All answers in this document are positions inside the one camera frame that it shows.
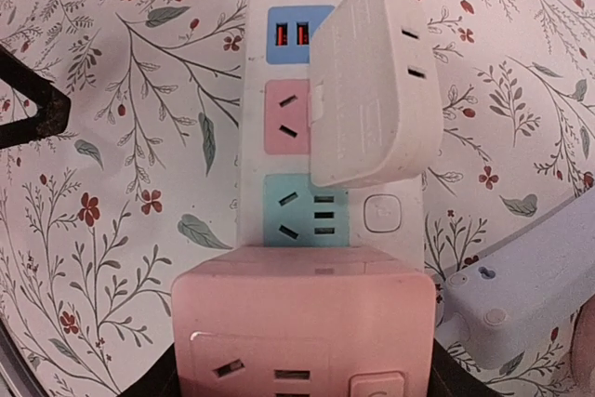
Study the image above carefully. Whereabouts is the pink cube socket adapter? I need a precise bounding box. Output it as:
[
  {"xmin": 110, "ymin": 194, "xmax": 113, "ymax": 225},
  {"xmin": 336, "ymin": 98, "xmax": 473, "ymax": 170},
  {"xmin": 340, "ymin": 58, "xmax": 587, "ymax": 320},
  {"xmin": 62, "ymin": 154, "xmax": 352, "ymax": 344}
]
[{"xmin": 171, "ymin": 246, "xmax": 435, "ymax": 396}]

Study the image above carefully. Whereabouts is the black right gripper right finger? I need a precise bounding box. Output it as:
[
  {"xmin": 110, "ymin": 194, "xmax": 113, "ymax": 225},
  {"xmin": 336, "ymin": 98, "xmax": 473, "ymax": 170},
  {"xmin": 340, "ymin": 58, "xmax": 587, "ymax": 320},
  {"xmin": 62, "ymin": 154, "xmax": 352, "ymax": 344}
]
[{"xmin": 431, "ymin": 340, "xmax": 493, "ymax": 397}]

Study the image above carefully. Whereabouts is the floral patterned table mat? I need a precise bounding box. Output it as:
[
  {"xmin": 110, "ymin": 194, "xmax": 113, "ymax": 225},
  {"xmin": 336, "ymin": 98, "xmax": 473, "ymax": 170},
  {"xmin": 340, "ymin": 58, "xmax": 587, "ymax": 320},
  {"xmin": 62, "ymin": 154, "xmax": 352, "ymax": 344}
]
[{"xmin": 1, "ymin": 0, "xmax": 594, "ymax": 396}]

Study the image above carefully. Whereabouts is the white multicolour power strip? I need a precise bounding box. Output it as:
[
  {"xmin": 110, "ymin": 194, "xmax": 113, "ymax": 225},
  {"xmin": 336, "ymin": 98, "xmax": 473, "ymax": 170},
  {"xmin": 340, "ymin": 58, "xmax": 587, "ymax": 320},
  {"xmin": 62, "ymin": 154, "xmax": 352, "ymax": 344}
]
[{"xmin": 236, "ymin": 0, "xmax": 424, "ymax": 270}]

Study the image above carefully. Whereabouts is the white plug adapter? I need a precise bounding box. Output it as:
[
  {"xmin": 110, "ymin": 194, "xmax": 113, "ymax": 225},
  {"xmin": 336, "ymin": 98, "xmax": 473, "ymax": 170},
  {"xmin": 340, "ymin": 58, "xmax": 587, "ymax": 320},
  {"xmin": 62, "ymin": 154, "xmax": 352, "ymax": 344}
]
[{"xmin": 308, "ymin": 0, "xmax": 443, "ymax": 189}]

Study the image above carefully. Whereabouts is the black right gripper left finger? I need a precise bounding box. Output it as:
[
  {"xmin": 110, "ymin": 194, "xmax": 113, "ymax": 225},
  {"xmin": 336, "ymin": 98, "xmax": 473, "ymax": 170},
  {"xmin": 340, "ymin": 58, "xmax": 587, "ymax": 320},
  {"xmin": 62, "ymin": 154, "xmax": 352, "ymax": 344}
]
[{"xmin": 120, "ymin": 345, "xmax": 179, "ymax": 397}]

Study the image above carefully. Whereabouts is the light blue power strip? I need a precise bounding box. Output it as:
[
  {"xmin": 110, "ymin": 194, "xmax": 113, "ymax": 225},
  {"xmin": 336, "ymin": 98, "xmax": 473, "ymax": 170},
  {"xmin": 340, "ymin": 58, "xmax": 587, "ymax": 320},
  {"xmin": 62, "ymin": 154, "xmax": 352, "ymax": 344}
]
[{"xmin": 435, "ymin": 191, "xmax": 594, "ymax": 369}]

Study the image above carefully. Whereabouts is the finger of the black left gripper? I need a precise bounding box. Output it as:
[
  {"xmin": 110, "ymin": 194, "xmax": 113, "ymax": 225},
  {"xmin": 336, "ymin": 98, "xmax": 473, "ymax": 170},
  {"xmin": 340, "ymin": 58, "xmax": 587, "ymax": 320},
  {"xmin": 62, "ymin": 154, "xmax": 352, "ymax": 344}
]
[{"xmin": 1, "ymin": 46, "xmax": 71, "ymax": 149}]

